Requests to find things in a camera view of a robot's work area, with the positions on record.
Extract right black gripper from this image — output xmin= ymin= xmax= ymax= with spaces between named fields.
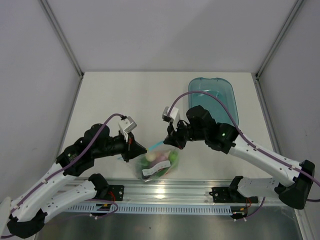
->
xmin=164 ymin=117 xmax=207 ymax=150

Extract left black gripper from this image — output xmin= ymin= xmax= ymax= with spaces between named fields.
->
xmin=93 ymin=130 xmax=147 ymax=163

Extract white toy onion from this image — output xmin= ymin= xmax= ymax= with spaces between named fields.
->
xmin=145 ymin=152 xmax=157 ymax=162

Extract green toy bell pepper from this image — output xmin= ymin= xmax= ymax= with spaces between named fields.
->
xmin=168 ymin=150 xmax=179 ymax=168

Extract purple toy eggplant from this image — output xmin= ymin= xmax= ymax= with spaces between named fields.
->
xmin=154 ymin=152 xmax=169 ymax=164

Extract clear zip bag blue zipper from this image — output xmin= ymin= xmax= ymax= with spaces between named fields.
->
xmin=114 ymin=140 xmax=180 ymax=182

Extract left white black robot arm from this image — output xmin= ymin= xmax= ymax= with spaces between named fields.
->
xmin=6 ymin=123 xmax=147 ymax=239

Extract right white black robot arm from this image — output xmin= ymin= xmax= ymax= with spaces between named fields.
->
xmin=162 ymin=105 xmax=315 ymax=210

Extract teal plastic tray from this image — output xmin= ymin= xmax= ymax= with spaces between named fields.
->
xmin=188 ymin=77 xmax=239 ymax=125

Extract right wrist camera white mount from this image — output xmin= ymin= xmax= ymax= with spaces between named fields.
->
xmin=162 ymin=106 xmax=181 ymax=130

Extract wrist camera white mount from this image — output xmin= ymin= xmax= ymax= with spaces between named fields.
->
xmin=118 ymin=115 xmax=137 ymax=142
xmin=162 ymin=106 xmax=181 ymax=130

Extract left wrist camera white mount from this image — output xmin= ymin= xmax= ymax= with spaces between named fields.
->
xmin=118 ymin=115 xmax=137 ymax=142

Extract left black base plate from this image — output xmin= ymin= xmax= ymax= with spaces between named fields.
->
xmin=94 ymin=185 xmax=125 ymax=202

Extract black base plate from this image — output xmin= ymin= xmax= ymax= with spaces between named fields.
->
xmin=209 ymin=186 xmax=259 ymax=204
xmin=94 ymin=185 xmax=125 ymax=202

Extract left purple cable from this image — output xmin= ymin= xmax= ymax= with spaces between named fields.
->
xmin=0 ymin=113 xmax=128 ymax=238

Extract purple cable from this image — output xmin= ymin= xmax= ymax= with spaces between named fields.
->
xmin=167 ymin=91 xmax=320 ymax=222
xmin=0 ymin=113 xmax=128 ymax=238

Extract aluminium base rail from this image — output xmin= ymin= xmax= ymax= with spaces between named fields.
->
xmin=57 ymin=177 xmax=306 ymax=206

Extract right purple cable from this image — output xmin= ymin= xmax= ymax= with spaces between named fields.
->
xmin=167 ymin=91 xmax=320 ymax=222

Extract slotted grey cable duct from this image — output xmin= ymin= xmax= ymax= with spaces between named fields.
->
xmin=66 ymin=202 xmax=233 ymax=216

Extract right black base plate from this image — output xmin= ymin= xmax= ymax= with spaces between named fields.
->
xmin=209 ymin=186 xmax=259 ymax=204

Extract right side aluminium rail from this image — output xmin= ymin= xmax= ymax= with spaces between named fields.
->
xmin=251 ymin=73 xmax=282 ymax=155

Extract left aluminium frame post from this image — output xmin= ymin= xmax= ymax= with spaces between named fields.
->
xmin=38 ymin=0 xmax=84 ymax=79

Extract aluminium frame post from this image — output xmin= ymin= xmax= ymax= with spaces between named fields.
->
xmin=255 ymin=0 xmax=307 ymax=81
xmin=38 ymin=0 xmax=84 ymax=79

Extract right aluminium frame post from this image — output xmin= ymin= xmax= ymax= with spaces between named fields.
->
xmin=255 ymin=0 xmax=307 ymax=81

